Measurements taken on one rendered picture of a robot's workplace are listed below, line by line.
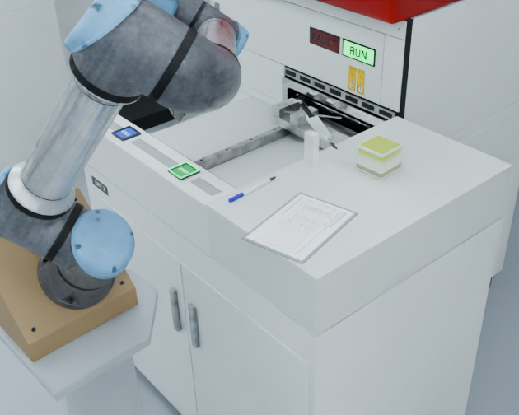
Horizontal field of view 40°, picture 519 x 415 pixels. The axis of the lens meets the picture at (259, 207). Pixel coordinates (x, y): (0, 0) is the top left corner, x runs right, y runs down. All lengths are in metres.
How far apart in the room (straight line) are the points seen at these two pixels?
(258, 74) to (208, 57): 1.32
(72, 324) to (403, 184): 0.77
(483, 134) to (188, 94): 1.45
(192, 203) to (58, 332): 0.41
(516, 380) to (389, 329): 1.01
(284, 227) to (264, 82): 0.93
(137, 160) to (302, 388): 0.67
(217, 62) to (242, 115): 1.24
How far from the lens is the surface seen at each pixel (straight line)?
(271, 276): 1.46
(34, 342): 1.44
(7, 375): 2.67
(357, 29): 1.95
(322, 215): 1.50
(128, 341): 1.46
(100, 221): 1.27
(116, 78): 1.02
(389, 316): 1.61
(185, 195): 1.62
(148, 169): 1.73
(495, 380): 2.56
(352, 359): 1.58
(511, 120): 2.43
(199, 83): 1.00
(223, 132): 2.15
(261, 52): 2.28
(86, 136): 1.12
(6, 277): 1.46
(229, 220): 1.50
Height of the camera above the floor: 1.81
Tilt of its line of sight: 33 degrees down
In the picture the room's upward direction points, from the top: 2 degrees counter-clockwise
